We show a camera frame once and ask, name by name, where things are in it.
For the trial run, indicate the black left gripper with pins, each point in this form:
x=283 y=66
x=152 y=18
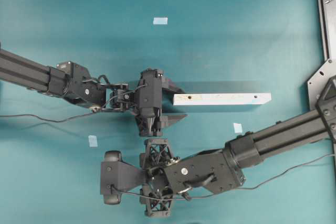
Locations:
x=123 y=99

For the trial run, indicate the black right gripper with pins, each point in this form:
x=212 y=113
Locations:
x=157 y=192

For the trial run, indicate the white particle board plank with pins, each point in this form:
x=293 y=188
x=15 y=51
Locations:
x=221 y=99

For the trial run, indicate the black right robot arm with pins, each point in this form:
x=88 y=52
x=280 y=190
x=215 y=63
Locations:
x=220 y=170

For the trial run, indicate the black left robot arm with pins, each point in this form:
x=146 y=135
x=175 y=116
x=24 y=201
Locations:
x=73 y=83

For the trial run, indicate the blue tape marker right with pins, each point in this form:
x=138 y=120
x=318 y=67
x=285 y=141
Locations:
x=238 y=127

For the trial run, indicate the blue tape marker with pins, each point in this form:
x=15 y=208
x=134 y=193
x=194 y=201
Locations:
x=160 y=20
x=93 y=142
x=238 y=127

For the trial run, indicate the blue tape marker left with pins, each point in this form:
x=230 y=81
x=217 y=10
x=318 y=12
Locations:
x=93 y=142

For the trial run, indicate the blue tape marker top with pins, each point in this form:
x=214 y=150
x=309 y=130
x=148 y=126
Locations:
x=160 y=20

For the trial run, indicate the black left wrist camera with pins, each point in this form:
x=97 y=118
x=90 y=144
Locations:
x=149 y=98

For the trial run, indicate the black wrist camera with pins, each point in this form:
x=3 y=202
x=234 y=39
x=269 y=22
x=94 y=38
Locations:
x=149 y=98
x=118 y=176

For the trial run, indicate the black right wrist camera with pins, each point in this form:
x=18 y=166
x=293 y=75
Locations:
x=118 y=176

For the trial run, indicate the grey metal base plate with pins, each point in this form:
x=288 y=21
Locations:
x=318 y=81

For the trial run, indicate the black metal frame rail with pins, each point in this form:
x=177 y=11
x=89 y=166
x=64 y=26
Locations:
x=327 y=25

